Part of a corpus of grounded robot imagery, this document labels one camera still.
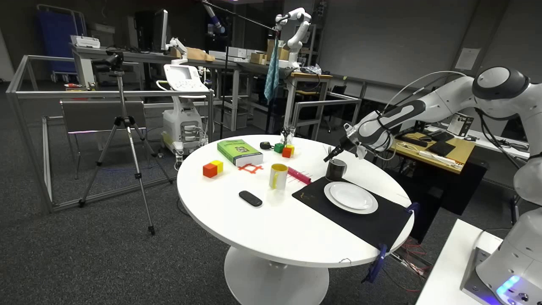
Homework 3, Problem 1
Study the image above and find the black oval remote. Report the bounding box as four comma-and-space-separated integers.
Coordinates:
238, 187, 265, 208

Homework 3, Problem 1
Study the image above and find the white paper sign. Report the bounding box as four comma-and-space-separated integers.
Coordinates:
455, 47, 483, 70

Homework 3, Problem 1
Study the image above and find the metal frame table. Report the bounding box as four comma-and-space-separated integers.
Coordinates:
282, 70, 367, 148

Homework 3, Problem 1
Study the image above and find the cardboard box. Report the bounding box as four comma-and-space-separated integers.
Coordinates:
185, 47, 218, 64
250, 48, 272, 67

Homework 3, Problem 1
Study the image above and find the wooden top table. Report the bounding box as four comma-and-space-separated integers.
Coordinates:
387, 130, 489, 243

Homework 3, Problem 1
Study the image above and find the black boom stand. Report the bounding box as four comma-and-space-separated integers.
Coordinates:
201, 0, 285, 138

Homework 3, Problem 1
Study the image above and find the grey robot mounting plate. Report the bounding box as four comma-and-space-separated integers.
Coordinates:
460, 245, 507, 305

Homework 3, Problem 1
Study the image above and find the grey metal frame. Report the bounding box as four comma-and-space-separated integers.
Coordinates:
6, 54, 218, 213

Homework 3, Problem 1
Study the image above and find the white plate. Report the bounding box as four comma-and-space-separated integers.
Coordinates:
323, 179, 382, 216

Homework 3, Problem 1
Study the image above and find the grey camera tripod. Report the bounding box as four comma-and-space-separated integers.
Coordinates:
77, 65, 175, 237

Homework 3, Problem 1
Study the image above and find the white table pedestal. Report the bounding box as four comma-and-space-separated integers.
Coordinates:
223, 243, 333, 305

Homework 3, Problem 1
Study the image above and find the white and yellow mug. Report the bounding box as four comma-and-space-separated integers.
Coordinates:
268, 162, 292, 191

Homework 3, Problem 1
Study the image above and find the white robot platform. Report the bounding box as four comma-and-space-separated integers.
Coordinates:
416, 218, 505, 305

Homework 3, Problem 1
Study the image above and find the small red cube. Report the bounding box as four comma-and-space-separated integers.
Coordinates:
202, 160, 221, 179

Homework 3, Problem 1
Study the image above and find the long grey workbench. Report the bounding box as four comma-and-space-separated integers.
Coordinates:
74, 47, 336, 137

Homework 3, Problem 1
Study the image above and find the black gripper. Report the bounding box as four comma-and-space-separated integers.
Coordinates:
324, 137, 367, 165

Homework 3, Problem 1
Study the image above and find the black placemat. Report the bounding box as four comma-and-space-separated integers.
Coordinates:
292, 174, 414, 253

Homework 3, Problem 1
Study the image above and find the dark grey mug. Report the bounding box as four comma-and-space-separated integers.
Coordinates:
326, 159, 350, 182

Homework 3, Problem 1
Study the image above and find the dark upright monitor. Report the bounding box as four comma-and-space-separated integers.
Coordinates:
151, 6, 172, 54

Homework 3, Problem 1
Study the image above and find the teal cloth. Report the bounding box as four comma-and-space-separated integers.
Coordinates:
263, 47, 284, 104

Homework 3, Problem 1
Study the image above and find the white equipment cart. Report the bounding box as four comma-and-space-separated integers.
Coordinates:
157, 62, 212, 165

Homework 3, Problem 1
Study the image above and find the green book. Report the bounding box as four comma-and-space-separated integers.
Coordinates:
216, 137, 265, 169

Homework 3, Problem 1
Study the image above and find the blue tape strip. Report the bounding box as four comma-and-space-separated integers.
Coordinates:
406, 199, 424, 220
363, 242, 394, 284

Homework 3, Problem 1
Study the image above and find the black tripod camera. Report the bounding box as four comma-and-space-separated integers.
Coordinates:
104, 48, 128, 72

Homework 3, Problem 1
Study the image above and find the blue cabinet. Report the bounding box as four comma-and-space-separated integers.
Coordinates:
36, 4, 87, 74

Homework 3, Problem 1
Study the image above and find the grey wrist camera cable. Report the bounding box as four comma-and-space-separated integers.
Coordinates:
383, 69, 472, 115

